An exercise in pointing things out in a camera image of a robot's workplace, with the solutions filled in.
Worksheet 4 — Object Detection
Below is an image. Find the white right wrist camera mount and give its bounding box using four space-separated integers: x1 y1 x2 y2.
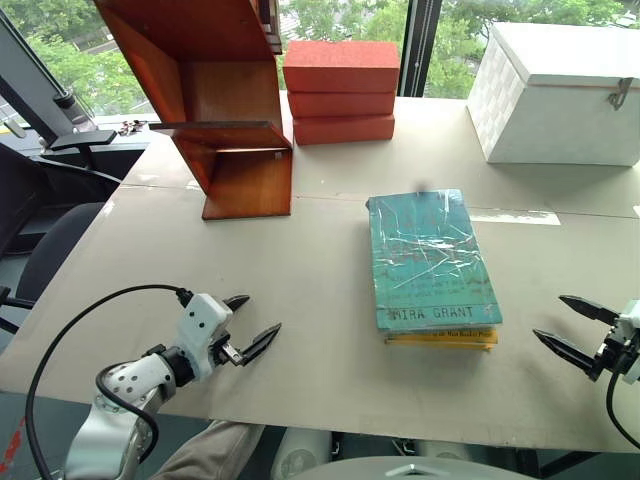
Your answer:
616 299 640 386

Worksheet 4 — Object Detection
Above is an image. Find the teal paperback book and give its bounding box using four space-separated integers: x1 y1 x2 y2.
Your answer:
365 188 503 333

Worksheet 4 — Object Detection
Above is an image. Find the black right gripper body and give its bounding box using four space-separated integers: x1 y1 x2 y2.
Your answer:
596 319 640 375

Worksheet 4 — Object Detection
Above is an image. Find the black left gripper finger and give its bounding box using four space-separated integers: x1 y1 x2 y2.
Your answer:
238 322 283 368
222 294 251 316

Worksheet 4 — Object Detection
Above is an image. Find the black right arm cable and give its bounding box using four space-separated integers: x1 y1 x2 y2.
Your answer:
605 371 640 451

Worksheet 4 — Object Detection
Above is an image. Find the metal box latch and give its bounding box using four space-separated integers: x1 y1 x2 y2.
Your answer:
606 77 634 112

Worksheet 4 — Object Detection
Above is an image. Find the brown wooden bookshelf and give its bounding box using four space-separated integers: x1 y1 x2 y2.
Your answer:
93 0 295 222

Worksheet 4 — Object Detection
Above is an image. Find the black office chair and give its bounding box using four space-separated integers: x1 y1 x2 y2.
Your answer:
0 128 124 337

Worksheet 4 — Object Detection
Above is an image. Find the grey slanted window frame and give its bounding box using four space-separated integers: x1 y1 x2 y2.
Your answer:
0 8 97 147

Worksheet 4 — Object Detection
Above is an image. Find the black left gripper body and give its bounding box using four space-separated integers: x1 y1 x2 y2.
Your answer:
208 333 252 371

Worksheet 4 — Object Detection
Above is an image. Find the clear tape strip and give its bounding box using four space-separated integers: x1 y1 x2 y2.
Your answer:
468 208 562 227

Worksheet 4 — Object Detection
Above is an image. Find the yellow paperback book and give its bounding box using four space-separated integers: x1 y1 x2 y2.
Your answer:
383 326 500 352

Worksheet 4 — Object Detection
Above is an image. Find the white woven-pattern lidded box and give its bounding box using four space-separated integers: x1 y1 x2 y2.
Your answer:
465 21 640 167

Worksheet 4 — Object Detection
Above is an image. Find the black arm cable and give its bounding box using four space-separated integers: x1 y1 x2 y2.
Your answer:
24 284 194 480
605 371 640 451

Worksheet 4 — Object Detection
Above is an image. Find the beige fabric trouser leg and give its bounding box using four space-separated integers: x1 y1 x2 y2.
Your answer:
148 419 267 480

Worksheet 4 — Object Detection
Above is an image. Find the orange foam block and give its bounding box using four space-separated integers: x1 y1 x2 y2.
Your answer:
282 40 402 95
291 114 396 147
285 89 397 120

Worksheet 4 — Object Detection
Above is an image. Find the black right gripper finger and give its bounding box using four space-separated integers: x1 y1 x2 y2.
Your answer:
558 294 621 326
531 328 609 383

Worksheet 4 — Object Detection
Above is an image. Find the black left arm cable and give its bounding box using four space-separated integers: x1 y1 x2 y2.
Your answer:
24 284 194 480

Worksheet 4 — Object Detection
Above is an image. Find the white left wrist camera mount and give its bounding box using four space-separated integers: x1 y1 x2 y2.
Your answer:
175 293 235 384

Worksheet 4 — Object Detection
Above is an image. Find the dark window frame post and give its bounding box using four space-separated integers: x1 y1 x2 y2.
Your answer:
398 0 442 99

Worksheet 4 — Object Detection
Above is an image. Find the grey robot torso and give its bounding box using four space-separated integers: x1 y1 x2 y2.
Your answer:
272 427 504 480

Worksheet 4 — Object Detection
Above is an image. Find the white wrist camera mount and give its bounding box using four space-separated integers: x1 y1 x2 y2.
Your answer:
175 293 235 384
616 299 640 386

